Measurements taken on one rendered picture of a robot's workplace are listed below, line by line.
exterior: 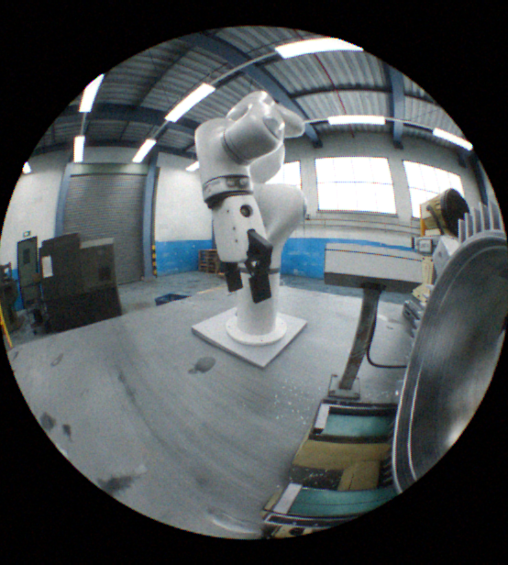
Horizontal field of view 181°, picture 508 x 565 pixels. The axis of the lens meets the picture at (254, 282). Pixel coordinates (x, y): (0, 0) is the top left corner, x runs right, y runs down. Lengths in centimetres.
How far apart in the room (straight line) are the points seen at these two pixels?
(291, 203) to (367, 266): 23
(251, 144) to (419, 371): 32
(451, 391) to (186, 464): 33
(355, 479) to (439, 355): 16
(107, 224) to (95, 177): 185
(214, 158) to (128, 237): 623
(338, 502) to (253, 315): 45
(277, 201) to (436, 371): 41
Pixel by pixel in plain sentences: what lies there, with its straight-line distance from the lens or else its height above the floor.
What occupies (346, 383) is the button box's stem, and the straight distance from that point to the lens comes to 38.
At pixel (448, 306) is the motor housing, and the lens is 18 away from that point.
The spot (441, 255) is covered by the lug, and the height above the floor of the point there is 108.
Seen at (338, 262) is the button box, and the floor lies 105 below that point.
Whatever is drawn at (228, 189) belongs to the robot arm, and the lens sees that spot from 26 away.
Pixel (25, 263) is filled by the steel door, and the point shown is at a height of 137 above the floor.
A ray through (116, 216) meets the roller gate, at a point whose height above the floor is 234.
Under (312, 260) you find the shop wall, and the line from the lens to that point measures 589.
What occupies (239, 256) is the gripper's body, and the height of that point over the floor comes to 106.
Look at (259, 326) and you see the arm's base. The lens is 48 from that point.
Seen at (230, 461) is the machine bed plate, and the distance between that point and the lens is 29.
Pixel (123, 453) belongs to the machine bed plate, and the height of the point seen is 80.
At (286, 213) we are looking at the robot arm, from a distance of 40.
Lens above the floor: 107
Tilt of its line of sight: 12 degrees down
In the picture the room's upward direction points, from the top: straight up
